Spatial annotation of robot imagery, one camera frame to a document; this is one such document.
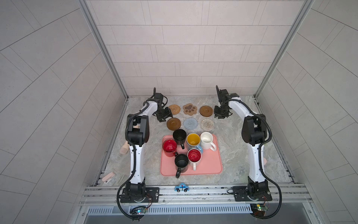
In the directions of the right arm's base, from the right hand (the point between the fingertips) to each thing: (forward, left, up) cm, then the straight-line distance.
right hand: (215, 115), depth 101 cm
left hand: (+4, +31, 0) cm, 31 cm away
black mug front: (-32, +26, -2) cm, 41 cm away
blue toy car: (-44, +26, -2) cm, 51 cm away
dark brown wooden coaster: (-4, +31, -2) cm, 31 cm away
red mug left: (-22, +33, -2) cm, 40 cm away
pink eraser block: (-37, +65, +1) cm, 75 cm away
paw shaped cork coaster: (+9, +18, -3) cm, 21 cm away
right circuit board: (-56, -11, -5) cm, 57 cm away
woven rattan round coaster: (+10, +29, -2) cm, 31 cm away
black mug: (-16, +26, +1) cm, 31 cm away
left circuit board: (-53, +47, 0) cm, 71 cm away
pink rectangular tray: (-33, +9, -3) cm, 34 cm away
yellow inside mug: (-19, +18, 0) cm, 26 cm away
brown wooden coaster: (+7, +5, -4) cm, 10 cm away
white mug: (-22, +10, +4) cm, 25 cm away
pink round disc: (-34, -23, -3) cm, 41 cm away
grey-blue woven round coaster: (-4, +19, -2) cm, 19 cm away
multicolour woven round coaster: (-6, +6, -3) cm, 9 cm away
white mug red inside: (-29, +18, -2) cm, 34 cm away
